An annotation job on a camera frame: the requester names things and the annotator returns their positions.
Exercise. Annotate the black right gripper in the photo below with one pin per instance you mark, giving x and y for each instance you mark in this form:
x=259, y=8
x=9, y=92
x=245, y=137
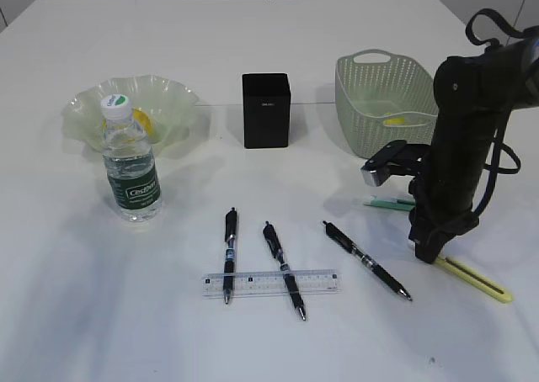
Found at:
x=430, y=232

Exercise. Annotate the yellow utility knife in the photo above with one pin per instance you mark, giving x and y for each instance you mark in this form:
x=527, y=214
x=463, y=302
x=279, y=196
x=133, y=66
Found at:
x=475, y=279

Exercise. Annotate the clear water bottle green label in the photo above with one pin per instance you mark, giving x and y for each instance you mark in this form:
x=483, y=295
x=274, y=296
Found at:
x=129, y=161

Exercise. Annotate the yellow pear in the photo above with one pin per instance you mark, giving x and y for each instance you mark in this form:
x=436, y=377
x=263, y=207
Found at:
x=143, y=121

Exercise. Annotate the black blue right robot arm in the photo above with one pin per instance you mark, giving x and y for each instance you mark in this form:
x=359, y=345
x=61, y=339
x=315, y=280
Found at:
x=457, y=177

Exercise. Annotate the green utility knife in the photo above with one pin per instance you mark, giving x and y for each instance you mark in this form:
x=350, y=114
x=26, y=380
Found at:
x=390, y=203

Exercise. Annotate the black pen right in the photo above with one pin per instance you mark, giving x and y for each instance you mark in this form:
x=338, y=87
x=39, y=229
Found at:
x=334, y=233

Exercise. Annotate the black pen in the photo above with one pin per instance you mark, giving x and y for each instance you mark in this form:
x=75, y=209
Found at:
x=288, y=276
x=334, y=233
x=229, y=264

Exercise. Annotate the pale green woven basket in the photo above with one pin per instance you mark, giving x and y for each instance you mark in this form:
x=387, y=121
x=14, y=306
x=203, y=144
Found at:
x=374, y=85

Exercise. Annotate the black pen middle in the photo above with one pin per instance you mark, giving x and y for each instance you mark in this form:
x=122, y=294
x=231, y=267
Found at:
x=288, y=276

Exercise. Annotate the clear plastic ruler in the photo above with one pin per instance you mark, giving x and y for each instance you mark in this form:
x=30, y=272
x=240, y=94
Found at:
x=271, y=283

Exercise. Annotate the black pen left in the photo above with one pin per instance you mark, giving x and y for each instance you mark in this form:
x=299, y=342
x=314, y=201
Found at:
x=229, y=264

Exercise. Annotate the black square pen holder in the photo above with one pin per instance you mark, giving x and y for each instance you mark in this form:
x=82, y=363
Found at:
x=266, y=110

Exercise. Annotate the pale green wavy plate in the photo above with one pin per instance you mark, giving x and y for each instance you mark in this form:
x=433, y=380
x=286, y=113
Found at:
x=170, y=106

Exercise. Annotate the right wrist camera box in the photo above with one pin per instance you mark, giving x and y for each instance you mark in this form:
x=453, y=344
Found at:
x=396, y=158

